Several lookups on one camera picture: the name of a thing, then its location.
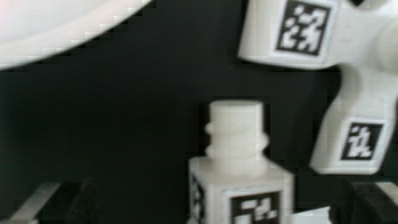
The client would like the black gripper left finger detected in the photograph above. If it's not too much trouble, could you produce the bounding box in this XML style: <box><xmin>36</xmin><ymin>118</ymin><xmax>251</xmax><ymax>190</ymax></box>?
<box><xmin>0</xmin><ymin>180</ymin><xmax>105</xmax><ymax>224</ymax></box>

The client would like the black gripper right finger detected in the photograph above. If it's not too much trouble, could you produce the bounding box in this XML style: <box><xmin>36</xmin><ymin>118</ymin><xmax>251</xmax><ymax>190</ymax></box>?
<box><xmin>341</xmin><ymin>181</ymin><xmax>398</xmax><ymax>224</ymax></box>

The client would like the white cylindrical table leg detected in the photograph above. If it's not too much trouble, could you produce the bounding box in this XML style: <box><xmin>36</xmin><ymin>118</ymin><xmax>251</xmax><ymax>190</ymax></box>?
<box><xmin>187</xmin><ymin>99</ymin><xmax>297</xmax><ymax>224</ymax></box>

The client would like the white round table top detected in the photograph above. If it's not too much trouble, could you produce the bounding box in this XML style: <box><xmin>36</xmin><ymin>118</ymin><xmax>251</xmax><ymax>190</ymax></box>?
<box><xmin>0</xmin><ymin>0</ymin><xmax>153</xmax><ymax>71</ymax></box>

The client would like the white cross-shaped table base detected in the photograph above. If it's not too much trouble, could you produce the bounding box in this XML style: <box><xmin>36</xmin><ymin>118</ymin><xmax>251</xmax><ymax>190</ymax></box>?
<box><xmin>238</xmin><ymin>0</ymin><xmax>398</xmax><ymax>175</ymax></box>

